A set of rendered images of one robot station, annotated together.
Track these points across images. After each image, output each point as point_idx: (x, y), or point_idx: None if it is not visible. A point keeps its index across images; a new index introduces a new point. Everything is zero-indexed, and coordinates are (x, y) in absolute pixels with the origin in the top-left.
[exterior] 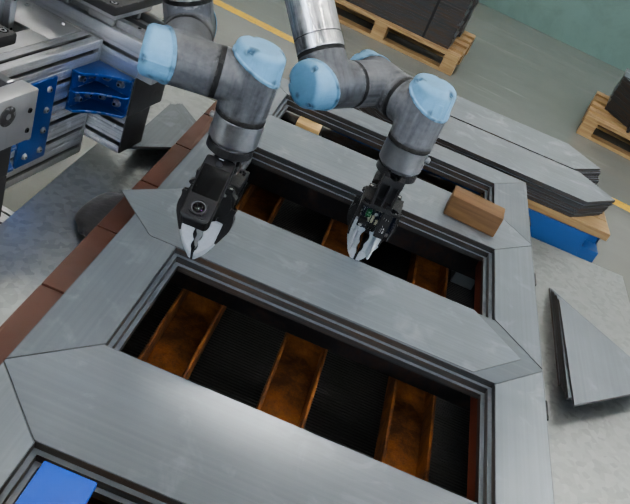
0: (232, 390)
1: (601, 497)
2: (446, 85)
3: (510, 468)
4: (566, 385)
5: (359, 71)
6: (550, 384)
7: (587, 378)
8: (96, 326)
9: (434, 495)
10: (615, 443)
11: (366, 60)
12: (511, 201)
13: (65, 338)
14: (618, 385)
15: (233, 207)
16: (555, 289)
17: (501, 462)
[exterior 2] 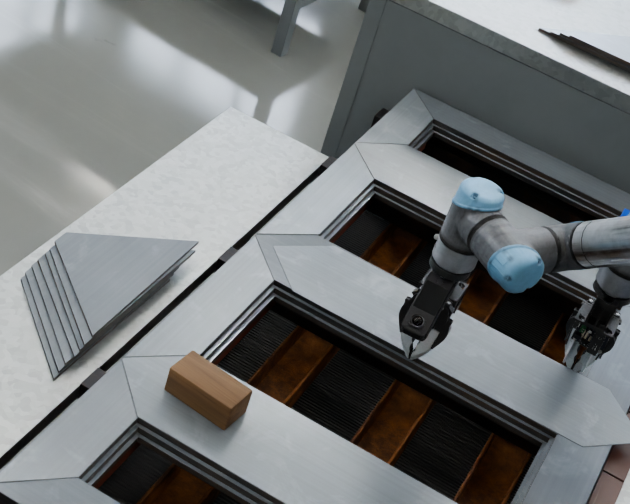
0: (437, 459)
1: (211, 209)
2: (474, 184)
3: (346, 191)
4: (185, 259)
5: (551, 226)
6: (179, 283)
7: (155, 255)
8: None
9: (414, 193)
10: (151, 231)
11: (540, 239)
12: (78, 436)
13: None
14: (118, 243)
15: (577, 311)
16: (40, 379)
17: (351, 195)
